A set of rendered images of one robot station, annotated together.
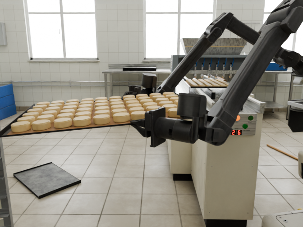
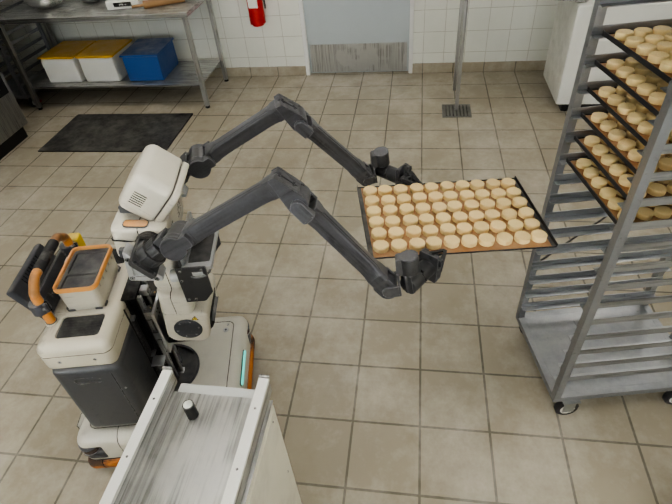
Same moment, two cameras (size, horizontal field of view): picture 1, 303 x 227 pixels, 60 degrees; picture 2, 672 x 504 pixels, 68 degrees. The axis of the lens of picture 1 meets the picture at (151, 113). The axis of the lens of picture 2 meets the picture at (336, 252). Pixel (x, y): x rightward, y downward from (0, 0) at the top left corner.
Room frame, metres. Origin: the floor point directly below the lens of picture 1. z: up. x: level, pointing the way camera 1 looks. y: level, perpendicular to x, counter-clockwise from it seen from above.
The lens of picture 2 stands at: (2.32, 0.01, 2.08)
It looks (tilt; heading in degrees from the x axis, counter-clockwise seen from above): 42 degrees down; 191
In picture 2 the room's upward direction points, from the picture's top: 6 degrees counter-clockwise
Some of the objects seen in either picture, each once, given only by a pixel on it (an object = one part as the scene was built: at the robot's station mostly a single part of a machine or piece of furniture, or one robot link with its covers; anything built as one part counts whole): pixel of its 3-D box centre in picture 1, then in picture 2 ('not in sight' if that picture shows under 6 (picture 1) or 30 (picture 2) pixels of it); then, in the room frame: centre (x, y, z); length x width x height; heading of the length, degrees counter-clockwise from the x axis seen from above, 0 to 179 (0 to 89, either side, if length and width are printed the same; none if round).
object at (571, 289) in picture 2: not in sight; (594, 287); (0.59, 0.88, 0.33); 0.64 x 0.03 x 0.03; 101
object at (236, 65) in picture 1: (210, 73); not in sight; (2.44, -0.54, 1.01); 0.72 x 0.33 x 0.34; 89
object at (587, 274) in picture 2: not in sight; (600, 273); (0.59, 0.88, 0.42); 0.64 x 0.03 x 0.03; 101
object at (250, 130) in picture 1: (236, 124); (223, 403); (1.57, -0.52, 0.77); 0.24 x 0.04 x 0.14; 89
